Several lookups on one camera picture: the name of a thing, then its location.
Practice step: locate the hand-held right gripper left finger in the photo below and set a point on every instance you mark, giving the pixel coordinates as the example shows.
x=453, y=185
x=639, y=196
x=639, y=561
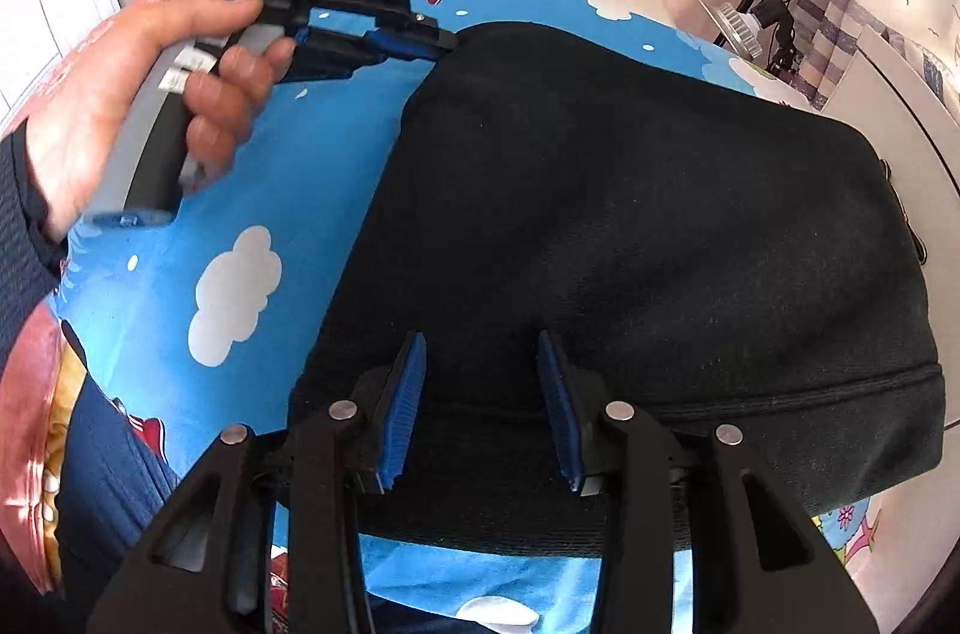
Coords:
x=405, y=401

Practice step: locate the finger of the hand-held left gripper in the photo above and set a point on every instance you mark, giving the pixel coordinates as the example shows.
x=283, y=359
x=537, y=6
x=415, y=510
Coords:
x=375, y=13
x=405, y=48

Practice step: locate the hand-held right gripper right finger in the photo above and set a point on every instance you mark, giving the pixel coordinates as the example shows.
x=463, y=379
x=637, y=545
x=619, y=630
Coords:
x=559, y=401

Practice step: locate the black pants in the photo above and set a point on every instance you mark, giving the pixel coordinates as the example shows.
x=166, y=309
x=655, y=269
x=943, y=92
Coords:
x=637, y=214

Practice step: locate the person's left hand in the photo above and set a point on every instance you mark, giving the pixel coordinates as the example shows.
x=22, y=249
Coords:
x=97, y=102

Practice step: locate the cartoon printed bed sheet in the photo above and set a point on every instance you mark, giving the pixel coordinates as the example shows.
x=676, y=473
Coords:
x=300, y=154

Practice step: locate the finned silver lamp bulb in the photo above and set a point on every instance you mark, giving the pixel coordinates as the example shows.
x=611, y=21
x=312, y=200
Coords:
x=733, y=28

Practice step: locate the black lamp stand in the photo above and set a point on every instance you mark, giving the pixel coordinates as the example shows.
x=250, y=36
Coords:
x=780, y=19

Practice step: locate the pink floral blanket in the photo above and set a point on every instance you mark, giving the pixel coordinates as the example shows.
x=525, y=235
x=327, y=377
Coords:
x=26, y=439

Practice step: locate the checkered cloth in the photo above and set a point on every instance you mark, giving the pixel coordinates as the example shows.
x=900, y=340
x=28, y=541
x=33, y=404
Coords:
x=825, y=42

